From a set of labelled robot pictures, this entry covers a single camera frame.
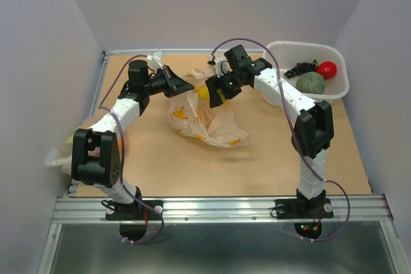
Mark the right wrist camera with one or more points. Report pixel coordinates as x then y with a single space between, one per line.
220 64

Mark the filled plastic bag at left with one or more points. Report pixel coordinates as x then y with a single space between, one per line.
61 156

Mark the black fake grape bunch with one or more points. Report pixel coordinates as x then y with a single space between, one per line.
302 68

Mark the green fake melon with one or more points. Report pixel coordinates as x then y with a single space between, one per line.
311 83

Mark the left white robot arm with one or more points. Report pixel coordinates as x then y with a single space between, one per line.
105 172

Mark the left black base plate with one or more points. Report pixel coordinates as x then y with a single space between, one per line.
135 222

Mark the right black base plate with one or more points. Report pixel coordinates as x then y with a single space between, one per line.
307 215

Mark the yellow fake lemon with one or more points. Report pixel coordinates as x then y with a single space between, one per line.
203 93

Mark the white plastic bin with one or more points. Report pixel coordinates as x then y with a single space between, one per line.
289 53

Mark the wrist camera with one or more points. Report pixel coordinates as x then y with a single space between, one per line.
220 64
154 60

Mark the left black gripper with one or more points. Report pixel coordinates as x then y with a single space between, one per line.
174 85

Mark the red fake apple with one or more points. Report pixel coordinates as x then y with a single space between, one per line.
327 70

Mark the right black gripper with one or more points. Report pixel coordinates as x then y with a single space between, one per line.
214 83

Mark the aluminium rail frame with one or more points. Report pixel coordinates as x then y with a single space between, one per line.
217 205

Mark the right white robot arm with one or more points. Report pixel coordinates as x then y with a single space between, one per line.
311 125

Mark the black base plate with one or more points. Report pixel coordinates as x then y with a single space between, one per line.
135 222
307 215

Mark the translucent banana-print plastic bag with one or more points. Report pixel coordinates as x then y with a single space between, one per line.
192 117

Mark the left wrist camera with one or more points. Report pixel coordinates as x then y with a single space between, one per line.
154 60

